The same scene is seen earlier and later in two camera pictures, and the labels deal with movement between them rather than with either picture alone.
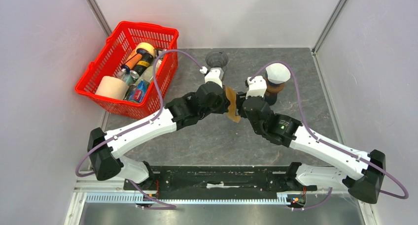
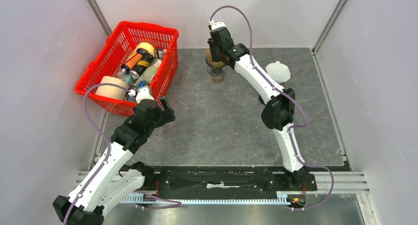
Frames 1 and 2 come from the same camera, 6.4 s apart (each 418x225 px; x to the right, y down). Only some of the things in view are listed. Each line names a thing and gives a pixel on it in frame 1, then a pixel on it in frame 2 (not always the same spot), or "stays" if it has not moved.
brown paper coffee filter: [231, 95] → [209, 57]
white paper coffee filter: [277, 73] stays
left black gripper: [225, 105] → [167, 115]
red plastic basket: [112, 56] stays
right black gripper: [240, 97] → [215, 58]
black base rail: [220, 179] stays
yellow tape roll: [147, 47] stays
